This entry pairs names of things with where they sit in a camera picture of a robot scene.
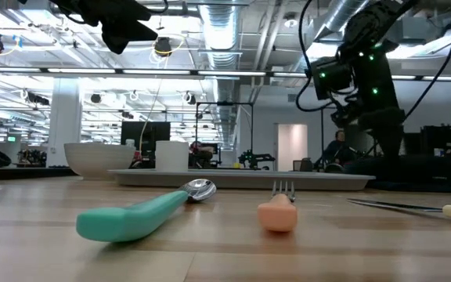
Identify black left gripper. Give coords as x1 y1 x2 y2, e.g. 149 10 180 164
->
92 0 160 56

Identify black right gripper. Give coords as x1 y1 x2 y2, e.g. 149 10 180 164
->
329 49 407 166

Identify white ceramic bowl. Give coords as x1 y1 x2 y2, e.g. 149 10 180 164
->
63 142 137 180

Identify orange-handled metal fork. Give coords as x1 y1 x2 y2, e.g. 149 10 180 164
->
257 180 299 233

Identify teal-handled metal spoon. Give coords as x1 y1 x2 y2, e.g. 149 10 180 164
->
75 178 218 244

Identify grey plastic serving tray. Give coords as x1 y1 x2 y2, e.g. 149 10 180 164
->
106 168 377 192

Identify long ceiling light strip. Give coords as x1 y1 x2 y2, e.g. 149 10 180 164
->
0 65 451 82

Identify black equipment rack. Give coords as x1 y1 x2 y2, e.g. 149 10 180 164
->
403 124 451 164

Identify person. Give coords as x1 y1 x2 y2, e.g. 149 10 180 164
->
314 129 348 172
188 139 215 168

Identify white door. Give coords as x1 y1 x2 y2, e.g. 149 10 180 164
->
276 123 309 172

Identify black computer monitor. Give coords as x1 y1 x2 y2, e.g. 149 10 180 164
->
120 121 171 158

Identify white structural column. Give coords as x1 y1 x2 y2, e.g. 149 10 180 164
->
46 77 84 168

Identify black metal rig frame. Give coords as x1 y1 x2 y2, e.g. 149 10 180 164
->
194 100 255 170
319 107 377 170

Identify silver round ventilation duct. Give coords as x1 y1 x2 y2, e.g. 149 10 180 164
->
197 0 243 142

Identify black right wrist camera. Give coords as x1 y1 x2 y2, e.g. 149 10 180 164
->
310 56 355 102

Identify silver slanted ventilation duct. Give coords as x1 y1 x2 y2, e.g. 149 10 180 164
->
294 0 370 74

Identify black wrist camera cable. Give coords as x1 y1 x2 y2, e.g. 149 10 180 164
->
294 0 354 114

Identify black aluminium table frame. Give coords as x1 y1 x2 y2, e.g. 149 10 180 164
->
0 167 451 193

